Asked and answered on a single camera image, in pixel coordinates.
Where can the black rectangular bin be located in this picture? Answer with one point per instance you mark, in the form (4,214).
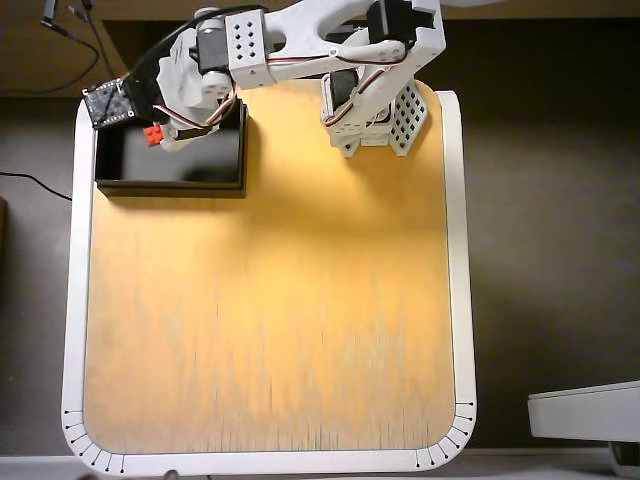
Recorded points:
(170,189)

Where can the red lego block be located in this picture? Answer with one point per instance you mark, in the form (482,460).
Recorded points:
(154,135)

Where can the white plastic box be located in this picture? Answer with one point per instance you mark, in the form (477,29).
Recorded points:
(585,412)

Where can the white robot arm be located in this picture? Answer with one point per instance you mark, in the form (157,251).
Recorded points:
(300,40)

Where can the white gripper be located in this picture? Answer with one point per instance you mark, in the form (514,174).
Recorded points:
(176,140)

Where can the black wrist camera board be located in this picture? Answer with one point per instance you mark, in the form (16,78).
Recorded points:
(107,104)

